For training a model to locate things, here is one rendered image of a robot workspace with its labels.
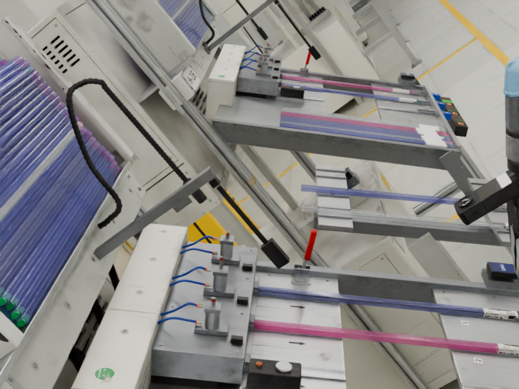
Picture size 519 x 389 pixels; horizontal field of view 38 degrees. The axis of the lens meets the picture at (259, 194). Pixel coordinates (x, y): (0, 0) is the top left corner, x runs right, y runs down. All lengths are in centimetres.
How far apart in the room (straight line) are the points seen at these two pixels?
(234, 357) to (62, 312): 25
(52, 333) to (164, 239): 41
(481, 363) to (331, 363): 25
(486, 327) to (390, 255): 95
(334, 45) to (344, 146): 358
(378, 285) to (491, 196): 36
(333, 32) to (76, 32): 372
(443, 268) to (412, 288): 30
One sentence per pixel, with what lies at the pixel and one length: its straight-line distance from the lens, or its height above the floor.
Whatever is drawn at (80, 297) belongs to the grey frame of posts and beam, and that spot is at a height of 133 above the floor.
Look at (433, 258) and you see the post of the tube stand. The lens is 173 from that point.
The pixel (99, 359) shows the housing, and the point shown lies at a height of 127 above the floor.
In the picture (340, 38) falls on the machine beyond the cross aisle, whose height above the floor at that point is 49.
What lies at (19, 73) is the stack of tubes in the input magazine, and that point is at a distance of 129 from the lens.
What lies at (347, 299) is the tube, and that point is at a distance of 136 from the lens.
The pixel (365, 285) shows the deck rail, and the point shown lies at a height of 93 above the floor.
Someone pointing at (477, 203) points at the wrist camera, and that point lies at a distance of 119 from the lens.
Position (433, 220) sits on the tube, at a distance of 159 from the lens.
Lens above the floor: 158
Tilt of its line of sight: 17 degrees down
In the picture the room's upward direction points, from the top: 40 degrees counter-clockwise
